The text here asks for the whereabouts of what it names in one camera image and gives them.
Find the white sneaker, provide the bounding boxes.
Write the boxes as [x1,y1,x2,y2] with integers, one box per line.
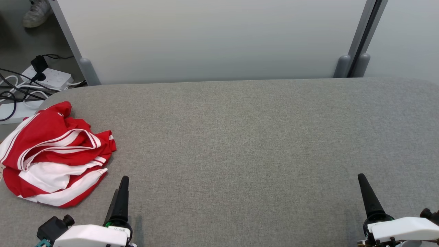
[22,0,52,28]

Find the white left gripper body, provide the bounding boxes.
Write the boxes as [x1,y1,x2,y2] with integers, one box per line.
[53,221,137,247]

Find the plain white power strip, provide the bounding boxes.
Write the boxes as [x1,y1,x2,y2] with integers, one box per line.
[0,99,47,125]

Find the white looping power cable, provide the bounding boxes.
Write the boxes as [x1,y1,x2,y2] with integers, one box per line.
[0,75,63,104]

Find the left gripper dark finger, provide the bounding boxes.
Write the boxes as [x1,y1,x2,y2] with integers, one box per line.
[104,176,130,225]

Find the black plug adapter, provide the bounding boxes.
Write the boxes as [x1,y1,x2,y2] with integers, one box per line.
[31,55,49,82]

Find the white partition panel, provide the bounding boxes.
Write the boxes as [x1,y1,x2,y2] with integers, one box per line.
[364,0,439,84]
[57,0,367,85]

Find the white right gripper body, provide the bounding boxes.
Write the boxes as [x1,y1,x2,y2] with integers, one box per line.
[358,213,439,247]

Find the white power strip with sockets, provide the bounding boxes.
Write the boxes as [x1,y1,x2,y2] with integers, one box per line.
[21,66,74,91]

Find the red garment with white panel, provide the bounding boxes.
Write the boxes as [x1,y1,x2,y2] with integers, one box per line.
[0,101,117,172]

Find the grey partition post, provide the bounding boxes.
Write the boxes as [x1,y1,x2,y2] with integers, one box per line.
[48,0,102,86]
[333,0,376,79]
[353,0,389,78]

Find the white power strips with cables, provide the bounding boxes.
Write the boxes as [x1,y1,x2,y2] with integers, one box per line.
[0,68,52,121]

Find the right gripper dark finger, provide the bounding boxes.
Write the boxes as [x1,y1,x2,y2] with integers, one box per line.
[358,173,394,223]

